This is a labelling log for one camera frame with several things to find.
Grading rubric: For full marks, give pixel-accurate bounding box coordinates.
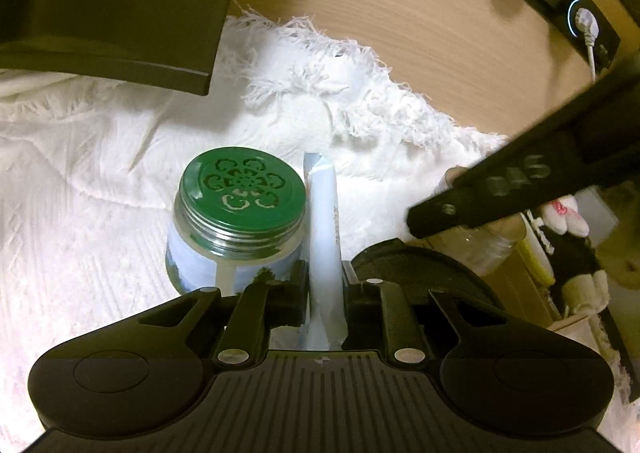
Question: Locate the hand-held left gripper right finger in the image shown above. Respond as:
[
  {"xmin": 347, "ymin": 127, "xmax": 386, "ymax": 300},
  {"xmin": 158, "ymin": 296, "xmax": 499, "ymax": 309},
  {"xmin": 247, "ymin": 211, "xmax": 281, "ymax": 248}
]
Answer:
[{"xmin": 341, "ymin": 260, "xmax": 508, "ymax": 369}]

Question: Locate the yellow soft pad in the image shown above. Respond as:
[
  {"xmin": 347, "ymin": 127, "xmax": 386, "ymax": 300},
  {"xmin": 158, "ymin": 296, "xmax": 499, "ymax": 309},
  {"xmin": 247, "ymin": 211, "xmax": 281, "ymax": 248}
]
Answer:
[{"xmin": 520, "ymin": 213, "xmax": 557, "ymax": 286}]

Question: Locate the white soft packet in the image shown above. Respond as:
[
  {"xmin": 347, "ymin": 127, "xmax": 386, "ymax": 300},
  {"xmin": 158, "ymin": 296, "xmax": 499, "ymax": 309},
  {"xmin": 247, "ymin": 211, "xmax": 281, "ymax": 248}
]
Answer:
[{"xmin": 300, "ymin": 152, "xmax": 348, "ymax": 351}]

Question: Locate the glass jar with green lid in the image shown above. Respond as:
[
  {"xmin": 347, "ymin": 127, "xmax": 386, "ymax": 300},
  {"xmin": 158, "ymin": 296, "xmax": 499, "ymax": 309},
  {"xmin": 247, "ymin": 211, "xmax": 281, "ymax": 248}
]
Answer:
[{"xmin": 165, "ymin": 146, "xmax": 307, "ymax": 296}]

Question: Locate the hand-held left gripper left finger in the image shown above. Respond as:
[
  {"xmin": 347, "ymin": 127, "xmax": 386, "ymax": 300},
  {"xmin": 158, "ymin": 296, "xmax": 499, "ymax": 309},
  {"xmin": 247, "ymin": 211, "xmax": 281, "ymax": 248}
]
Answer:
[{"xmin": 136, "ymin": 262, "xmax": 308, "ymax": 367}]

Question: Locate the black plush with cream paws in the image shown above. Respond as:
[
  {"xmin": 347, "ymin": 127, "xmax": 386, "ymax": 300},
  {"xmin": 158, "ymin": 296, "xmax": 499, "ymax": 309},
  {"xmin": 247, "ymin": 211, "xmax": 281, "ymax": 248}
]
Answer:
[{"xmin": 542, "ymin": 196, "xmax": 613, "ymax": 316}]

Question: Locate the clear jar with brown lid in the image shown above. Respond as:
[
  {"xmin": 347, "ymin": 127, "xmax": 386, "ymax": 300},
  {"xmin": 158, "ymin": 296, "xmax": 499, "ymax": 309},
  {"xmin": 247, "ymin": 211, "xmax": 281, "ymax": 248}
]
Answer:
[{"xmin": 350, "ymin": 220, "xmax": 523, "ymax": 309}]

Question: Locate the white fringed blanket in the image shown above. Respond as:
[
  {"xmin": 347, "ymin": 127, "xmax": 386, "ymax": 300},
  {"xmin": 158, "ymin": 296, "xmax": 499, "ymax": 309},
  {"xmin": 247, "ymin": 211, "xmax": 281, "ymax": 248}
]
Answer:
[{"xmin": 0, "ymin": 3, "xmax": 640, "ymax": 453}]

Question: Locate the white power cable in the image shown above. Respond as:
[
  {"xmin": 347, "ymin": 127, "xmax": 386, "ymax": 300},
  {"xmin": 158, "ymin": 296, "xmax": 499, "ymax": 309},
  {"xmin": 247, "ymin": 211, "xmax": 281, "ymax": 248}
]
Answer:
[{"xmin": 575, "ymin": 7, "xmax": 601, "ymax": 81}]

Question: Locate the wooden back panel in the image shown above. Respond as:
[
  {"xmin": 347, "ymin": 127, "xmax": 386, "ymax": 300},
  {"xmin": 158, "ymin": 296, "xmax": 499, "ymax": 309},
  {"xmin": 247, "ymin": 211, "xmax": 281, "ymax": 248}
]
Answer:
[{"xmin": 215, "ymin": 0, "xmax": 631, "ymax": 144}]

